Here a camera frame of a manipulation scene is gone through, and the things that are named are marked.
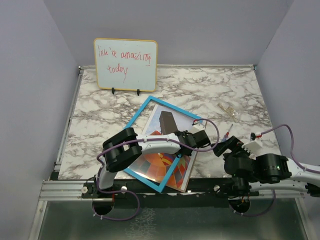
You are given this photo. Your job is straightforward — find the blue picture frame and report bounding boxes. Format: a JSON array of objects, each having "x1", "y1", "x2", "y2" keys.
[{"x1": 126, "y1": 96, "x2": 206, "y2": 193}]

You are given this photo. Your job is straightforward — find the blue red screwdriver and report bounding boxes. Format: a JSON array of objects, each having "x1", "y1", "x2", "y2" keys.
[{"x1": 220, "y1": 123, "x2": 234, "y2": 143}]

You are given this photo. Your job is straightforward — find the hot air balloon photo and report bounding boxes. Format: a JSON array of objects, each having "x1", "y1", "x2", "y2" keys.
[{"x1": 124, "y1": 104, "x2": 197, "y2": 192}]

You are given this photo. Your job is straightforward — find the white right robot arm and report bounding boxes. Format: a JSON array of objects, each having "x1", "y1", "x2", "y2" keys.
[{"x1": 213, "y1": 136, "x2": 320, "y2": 198}]

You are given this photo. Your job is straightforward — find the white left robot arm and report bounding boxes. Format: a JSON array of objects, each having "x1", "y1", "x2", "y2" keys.
[{"x1": 93, "y1": 127, "x2": 211, "y2": 198}]

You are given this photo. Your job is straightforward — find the clear bag of hardware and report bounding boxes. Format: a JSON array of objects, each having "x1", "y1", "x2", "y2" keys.
[{"x1": 217, "y1": 103, "x2": 239, "y2": 123}]

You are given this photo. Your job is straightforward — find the black whiteboard stand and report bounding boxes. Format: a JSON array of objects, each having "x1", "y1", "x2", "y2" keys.
[{"x1": 111, "y1": 87, "x2": 141, "y2": 96}]

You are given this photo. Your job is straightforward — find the white dry-erase board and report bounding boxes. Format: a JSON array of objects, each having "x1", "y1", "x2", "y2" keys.
[{"x1": 93, "y1": 38, "x2": 158, "y2": 92}]

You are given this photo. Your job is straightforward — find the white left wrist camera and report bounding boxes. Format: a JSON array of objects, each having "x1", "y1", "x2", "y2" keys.
[{"x1": 189, "y1": 119, "x2": 206, "y2": 134}]

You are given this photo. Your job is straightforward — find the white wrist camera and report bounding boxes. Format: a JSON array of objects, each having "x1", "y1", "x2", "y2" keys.
[
  {"x1": 189, "y1": 119, "x2": 206, "y2": 134},
  {"x1": 241, "y1": 132, "x2": 263, "y2": 157}
]

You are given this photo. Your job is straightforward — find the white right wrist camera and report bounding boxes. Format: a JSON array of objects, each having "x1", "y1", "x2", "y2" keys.
[{"x1": 241, "y1": 132, "x2": 263, "y2": 157}]

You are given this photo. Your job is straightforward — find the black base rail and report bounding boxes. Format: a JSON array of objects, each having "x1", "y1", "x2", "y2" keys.
[{"x1": 49, "y1": 172, "x2": 261, "y2": 209}]

